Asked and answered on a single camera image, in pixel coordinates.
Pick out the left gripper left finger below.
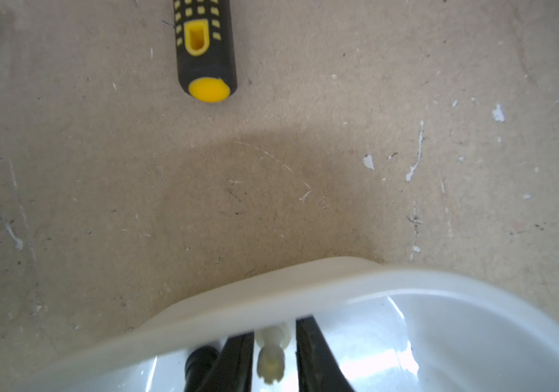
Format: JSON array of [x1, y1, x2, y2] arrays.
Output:
[[197, 333, 254, 391]]

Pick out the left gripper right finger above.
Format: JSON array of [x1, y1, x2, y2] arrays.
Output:
[[296, 316, 354, 392]]

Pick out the white rook chess piece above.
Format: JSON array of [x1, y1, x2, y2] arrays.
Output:
[[254, 323, 291, 385]]

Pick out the white plastic storage box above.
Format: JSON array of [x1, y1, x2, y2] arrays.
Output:
[[18, 257, 559, 391]]

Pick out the black chess piece front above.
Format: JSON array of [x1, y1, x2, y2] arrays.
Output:
[[184, 346, 219, 392]]

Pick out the black yellow screwdriver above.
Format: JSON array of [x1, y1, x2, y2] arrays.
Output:
[[173, 0, 238, 103]]

